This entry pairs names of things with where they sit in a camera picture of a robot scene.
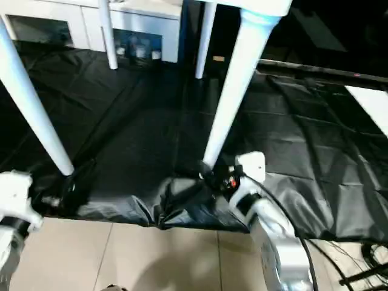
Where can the dark rounded floor object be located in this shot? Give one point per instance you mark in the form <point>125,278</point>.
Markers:
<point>116,288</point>

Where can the small tan label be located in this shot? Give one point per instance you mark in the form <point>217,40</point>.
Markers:
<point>218,58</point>

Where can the black flat board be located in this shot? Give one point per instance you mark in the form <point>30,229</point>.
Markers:
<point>318,69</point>

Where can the white sideboard cabinet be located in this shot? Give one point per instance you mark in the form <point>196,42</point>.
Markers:
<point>142,21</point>

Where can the white low furniture top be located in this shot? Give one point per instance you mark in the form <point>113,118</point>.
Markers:
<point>373,103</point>

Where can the black metal floor bar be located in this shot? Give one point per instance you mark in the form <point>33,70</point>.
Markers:
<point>363,277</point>

